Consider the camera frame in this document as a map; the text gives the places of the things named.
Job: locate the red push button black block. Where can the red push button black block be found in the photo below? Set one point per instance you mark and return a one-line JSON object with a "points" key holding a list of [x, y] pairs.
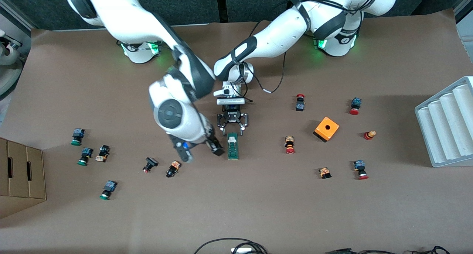
{"points": [[300, 103]]}

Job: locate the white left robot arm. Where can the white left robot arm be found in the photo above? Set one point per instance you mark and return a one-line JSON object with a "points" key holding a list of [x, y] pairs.
{"points": [[281, 36]]}

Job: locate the orange black contact block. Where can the orange black contact block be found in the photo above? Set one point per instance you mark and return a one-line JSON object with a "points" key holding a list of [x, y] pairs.
{"points": [[325, 172]]}

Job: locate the red mushroom button blue block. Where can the red mushroom button blue block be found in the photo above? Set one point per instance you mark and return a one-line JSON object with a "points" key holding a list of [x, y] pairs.
{"points": [[355, 106], [360, 169]]}

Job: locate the brown paper table cover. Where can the brown paper table cover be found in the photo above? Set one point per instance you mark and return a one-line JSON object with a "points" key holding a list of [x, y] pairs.
{"points": [[236, 209]]}

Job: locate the white stepped plastic tray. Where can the white stepped plastic tray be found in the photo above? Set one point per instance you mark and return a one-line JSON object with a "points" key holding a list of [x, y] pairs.
{"points": [[443, 128]]}

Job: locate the brown cardboard box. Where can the brown cardboard box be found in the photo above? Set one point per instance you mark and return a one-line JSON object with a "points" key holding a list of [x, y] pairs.
{"points": [[20, 176]]}

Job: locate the white grey floor equipment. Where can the white grey floor equipment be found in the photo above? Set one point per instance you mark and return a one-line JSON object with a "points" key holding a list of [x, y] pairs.
{"points": [[7, 56]]}

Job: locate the grey cabinet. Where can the grey cabinet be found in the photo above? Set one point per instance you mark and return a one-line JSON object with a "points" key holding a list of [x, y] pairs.
{"points": [[466, 28]]}

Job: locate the black square push button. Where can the black square push button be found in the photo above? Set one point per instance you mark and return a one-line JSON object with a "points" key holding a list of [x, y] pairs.
{"points": [[150, 164]]}

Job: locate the red yellow emergency stop head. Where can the red yellow emergency stop head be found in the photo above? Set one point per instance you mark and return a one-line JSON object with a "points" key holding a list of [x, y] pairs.
{"points": [[369, 135]]}

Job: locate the black cream orange switch part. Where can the black cream orange switch part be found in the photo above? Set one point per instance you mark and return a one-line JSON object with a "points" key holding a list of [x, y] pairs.
{"points": [[102, 153]]}

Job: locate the black push button orange block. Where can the black push button orange block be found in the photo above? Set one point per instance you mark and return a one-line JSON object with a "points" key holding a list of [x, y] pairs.
{"points": [[173, 168]]}

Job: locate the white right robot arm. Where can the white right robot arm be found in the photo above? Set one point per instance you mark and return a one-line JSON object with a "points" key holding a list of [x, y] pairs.
{"points": [[122, 14]]}

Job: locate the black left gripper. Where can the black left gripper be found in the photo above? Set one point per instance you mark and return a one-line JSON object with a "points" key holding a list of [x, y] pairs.
{"points": [[232, 117]]}

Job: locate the black vertical post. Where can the black vertical post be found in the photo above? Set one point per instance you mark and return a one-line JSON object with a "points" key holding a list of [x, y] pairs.
{"points": [[221, 4]]}

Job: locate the orange button enclosure box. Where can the orange button enclosure box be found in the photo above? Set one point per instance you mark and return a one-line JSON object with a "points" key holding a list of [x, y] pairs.
{"points": [[326, 129]]}

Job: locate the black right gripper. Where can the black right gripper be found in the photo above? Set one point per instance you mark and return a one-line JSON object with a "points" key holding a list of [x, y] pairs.
{"points": [[213, 143]]}

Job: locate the red mushroom button orange block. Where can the red mushroom button orange block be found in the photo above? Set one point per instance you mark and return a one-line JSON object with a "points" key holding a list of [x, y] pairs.
{"points": [[289, 144]]}

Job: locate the white plug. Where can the white plug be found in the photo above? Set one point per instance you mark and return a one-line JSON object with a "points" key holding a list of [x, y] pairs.
{"points": [[242, 250]]}

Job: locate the green push button switch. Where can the green push button switch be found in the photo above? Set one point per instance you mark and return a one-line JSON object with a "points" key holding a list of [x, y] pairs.
{"points": [[77, 136], [108, 189], [85, 156]]}

